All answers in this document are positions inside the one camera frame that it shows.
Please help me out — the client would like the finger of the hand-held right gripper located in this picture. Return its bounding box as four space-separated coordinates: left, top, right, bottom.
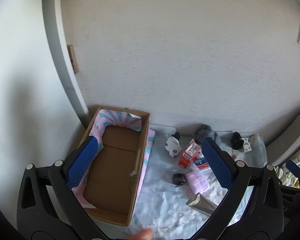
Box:
286 159 300 189

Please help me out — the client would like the small black jar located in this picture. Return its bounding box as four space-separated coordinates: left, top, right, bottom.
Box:
172 173 187 186

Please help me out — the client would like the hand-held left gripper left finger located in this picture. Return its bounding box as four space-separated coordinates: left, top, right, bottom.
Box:
16 135 108 240

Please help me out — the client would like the black scrunchie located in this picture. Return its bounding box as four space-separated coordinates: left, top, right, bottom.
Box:
231 132 244 150

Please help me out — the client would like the beige chair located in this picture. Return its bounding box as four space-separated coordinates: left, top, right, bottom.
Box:
265 115 300 167

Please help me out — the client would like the pink fluffy cloth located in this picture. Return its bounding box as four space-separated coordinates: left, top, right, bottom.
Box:
186 172 210 193

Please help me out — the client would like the person's left hand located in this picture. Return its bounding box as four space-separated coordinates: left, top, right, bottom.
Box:
129 228 154 240

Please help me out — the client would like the wooden wall block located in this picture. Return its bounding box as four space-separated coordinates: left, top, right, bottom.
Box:
67 44 80 74

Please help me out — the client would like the floral tablecloth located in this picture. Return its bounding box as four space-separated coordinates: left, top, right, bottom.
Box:
122 130 268 240

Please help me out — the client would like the red and white carton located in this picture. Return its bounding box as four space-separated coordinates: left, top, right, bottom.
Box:
178 139 202 168

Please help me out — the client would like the cardboard box with pink lining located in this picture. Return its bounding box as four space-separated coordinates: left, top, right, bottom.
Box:
71 106 156 227

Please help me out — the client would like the silver tube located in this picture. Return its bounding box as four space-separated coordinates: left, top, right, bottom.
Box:
186 192 218 215

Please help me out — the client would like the panda plush toy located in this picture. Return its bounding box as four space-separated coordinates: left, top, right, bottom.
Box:
165 132 182 158

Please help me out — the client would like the clear plastic case with label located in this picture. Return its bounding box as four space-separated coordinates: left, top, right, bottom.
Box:
193 156 210 170

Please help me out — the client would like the floral tissue pack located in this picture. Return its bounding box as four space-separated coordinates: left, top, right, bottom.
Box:
239 137 252 153

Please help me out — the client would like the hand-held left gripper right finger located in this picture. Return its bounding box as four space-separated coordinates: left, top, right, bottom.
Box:
190 137 285 240

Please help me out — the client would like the grey plush toy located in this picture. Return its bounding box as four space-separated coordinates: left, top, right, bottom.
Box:
192 124 222 145

